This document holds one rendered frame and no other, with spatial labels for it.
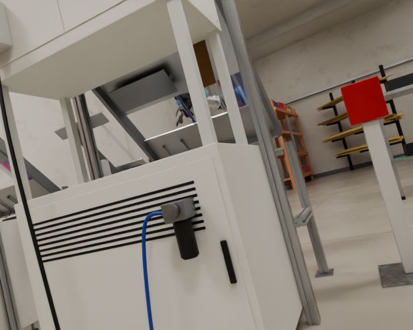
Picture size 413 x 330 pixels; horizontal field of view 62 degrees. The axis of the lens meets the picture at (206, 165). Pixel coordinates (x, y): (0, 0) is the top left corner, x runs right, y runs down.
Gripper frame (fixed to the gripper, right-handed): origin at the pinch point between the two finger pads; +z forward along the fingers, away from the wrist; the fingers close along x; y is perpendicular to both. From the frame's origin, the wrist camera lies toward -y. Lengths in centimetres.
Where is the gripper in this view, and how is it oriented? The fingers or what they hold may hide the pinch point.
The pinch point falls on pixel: (185, 121)
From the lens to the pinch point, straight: 191.9
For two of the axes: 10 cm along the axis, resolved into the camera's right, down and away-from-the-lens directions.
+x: -8.9, 2.5, 3.8
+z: 0.3, 8.7, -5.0
